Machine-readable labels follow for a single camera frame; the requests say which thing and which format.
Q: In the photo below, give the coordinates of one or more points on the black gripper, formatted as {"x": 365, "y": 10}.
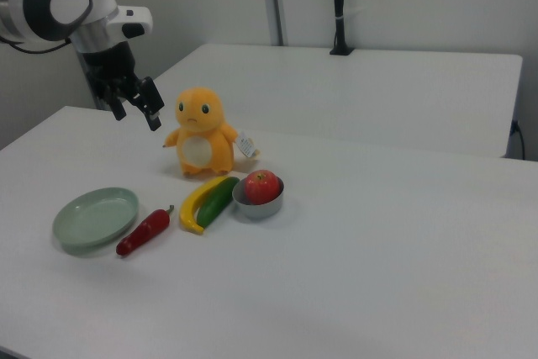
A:
{"x": 109, "y": 69}

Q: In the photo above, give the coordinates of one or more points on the red apple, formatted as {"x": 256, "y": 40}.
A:
{"x": 261, "y": 186}

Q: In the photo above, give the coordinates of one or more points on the orange plush dinosaur toy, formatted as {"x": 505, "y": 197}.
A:
{"x": 210, "y": 102}

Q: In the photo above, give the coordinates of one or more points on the yellow banana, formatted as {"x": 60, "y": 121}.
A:
{"x": 189, "y": 207}

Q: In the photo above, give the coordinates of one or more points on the white paper hang tag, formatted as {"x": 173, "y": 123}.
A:
{"x": 246, "y": 145}

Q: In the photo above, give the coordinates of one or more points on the pale green plate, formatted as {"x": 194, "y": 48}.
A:
{"x": 92, "y": 216}

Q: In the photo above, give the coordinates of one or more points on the green cucumber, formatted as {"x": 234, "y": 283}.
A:
{"x": 214, "y": 205}

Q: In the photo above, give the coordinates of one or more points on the red chili pepper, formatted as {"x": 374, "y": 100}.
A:
{"x": 143, "y": 233}

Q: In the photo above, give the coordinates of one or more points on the grey metal bowl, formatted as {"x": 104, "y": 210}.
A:
{"x": 256, "y": 211}

